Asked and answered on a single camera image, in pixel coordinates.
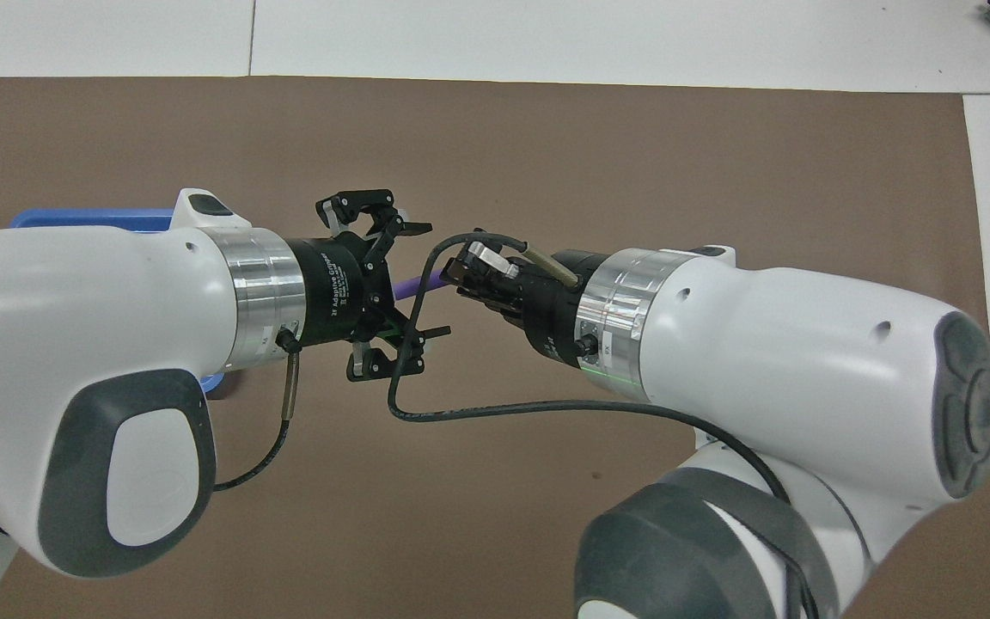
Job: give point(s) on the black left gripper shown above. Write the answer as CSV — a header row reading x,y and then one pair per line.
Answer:
x,y
336,292

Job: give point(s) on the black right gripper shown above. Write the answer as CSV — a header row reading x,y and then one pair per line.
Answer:
x,y
546,301

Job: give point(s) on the purple highlighter pen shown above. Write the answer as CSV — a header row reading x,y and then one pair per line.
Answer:
x,y
409,288

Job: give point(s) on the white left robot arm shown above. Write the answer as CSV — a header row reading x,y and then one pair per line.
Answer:
x,y
74,344

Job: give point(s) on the blue plastic tray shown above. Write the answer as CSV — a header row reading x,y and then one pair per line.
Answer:
x,y
74,217

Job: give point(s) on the brown table mat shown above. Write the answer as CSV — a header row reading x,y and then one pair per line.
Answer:
x,y
546,155

